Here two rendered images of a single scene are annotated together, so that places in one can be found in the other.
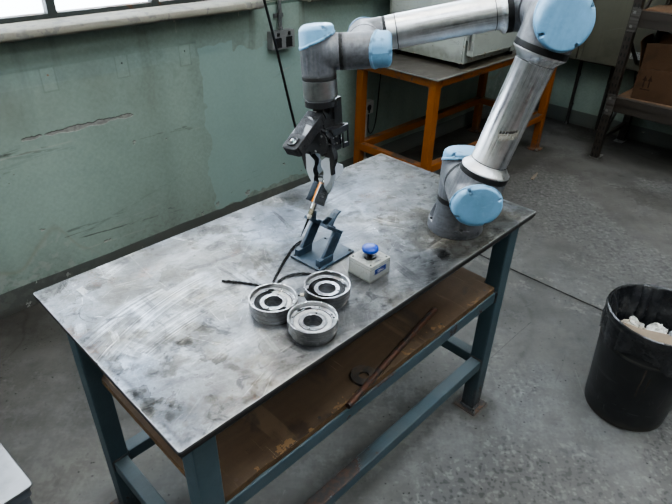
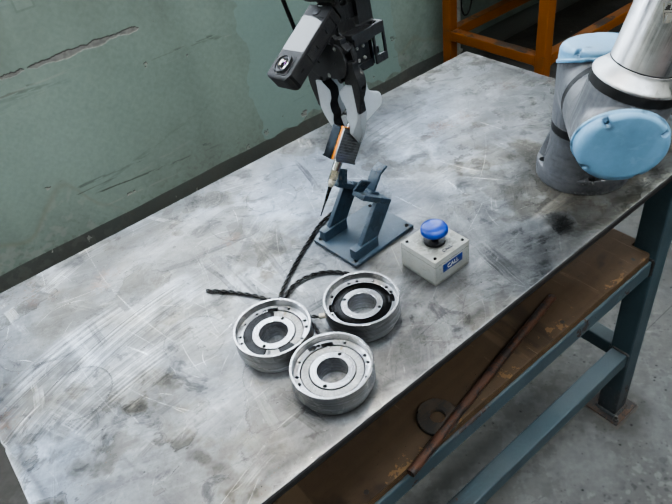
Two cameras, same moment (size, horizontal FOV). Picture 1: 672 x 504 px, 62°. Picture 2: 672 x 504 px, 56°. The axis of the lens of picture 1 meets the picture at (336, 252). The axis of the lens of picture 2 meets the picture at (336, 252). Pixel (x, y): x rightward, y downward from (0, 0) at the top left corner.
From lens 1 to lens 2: 44 cm
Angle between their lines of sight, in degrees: 13
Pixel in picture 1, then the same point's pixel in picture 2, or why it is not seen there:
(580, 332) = not seen: outside the picture
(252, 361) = (232, 445)
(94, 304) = (22, 338)
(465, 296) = (602, 271)
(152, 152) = (171, 75)
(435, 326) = (553, 326)
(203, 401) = not seen: outside the picture
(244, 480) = not seen: outside the picture
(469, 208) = (606, 152)
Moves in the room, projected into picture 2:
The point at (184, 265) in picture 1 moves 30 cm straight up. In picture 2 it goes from (157, 264) to (87, 97)
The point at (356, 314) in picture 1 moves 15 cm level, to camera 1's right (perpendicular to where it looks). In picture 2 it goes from (410, 348) to (528, 349)
